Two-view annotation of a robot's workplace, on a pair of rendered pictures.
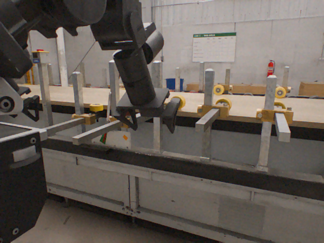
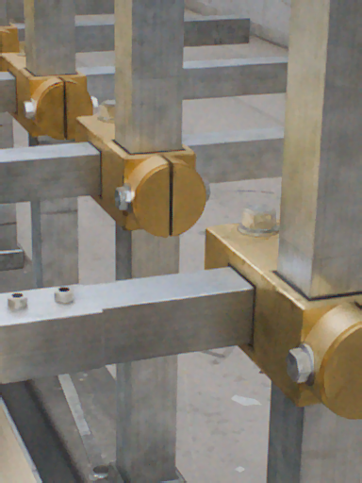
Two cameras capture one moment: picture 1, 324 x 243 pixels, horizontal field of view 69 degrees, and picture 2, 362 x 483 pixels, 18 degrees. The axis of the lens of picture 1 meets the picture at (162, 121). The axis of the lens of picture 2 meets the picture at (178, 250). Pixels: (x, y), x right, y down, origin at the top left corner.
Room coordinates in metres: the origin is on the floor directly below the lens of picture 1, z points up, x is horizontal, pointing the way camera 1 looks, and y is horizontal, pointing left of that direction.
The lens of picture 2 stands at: (1.53, 0.32, 1.17)
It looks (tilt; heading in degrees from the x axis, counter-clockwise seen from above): 21 degrees down; 226
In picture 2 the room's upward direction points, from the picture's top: 1 degrees clockwise
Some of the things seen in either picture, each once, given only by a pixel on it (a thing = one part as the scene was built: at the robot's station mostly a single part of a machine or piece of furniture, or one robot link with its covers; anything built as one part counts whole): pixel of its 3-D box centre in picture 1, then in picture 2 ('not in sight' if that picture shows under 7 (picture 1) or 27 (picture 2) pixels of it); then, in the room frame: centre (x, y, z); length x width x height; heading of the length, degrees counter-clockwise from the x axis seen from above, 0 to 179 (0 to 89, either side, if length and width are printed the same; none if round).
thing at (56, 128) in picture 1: (74, 123); not in sight; (1.24, 0.48, 0.84); 0.43 x 0.03 x 0.04; 157
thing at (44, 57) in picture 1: (41, 58); not in sight; (1.45, 0.72, 1.18); 0.07 x 0.07 x 0.08; 67
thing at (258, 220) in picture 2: not in sight; (259, 218); (1.12, -0.05, 0.98); 0.02 x 0.02 x 0.01
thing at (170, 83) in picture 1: (175, 90); not in sight; (7.08, -0.39, 0.36); 0.59 x 0.57 x 0.73; 157
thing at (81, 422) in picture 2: (233, 162); (78, 416); (1.01, -0.33, 0.70); 0.20 x 0.02 x 0.01; 62
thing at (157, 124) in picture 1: (157, 110); (320, 368); (1.15, 0.02, 0.93); 0.04 x 0.04 x 0.48; 67
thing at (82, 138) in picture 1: (107, 128); not in sight; (1.10, 0.27, 0.84); 0.43 x 0.03 x 0.04; 157
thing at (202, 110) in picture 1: (212, 110); (136, 172); (1.04, -0.23, 0.95); 0.14 x 0.06 x 0.05; 67
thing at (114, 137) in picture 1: (110, 138); not in sight; (1.23, 0.29, 0.75); 0.26 x 0.01 x 0.10; 67
